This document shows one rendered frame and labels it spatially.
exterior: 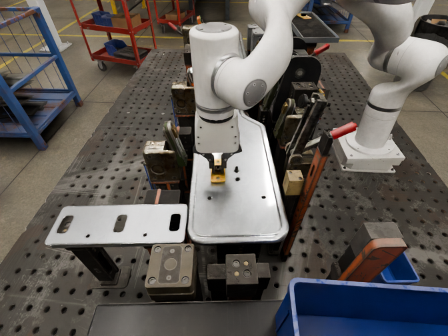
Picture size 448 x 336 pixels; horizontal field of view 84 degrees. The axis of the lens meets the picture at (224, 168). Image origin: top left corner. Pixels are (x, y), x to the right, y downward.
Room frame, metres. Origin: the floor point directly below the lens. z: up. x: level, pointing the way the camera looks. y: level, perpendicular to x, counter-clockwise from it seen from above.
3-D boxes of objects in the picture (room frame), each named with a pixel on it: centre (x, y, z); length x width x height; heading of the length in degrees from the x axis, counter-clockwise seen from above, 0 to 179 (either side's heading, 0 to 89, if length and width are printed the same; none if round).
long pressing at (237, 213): (0.94, -0.02, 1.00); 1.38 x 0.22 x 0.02; 1
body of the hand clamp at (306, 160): (0.46, -0.20, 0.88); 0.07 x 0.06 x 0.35; 91
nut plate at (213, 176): (0.46, 0.02, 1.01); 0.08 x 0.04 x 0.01; 1
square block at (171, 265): (0.18, 0.09, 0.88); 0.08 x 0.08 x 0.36; 1
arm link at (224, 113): (0.46, 0.01, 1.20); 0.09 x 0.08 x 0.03; 91
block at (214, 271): (0.19, -0.03, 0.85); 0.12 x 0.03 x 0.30; 91
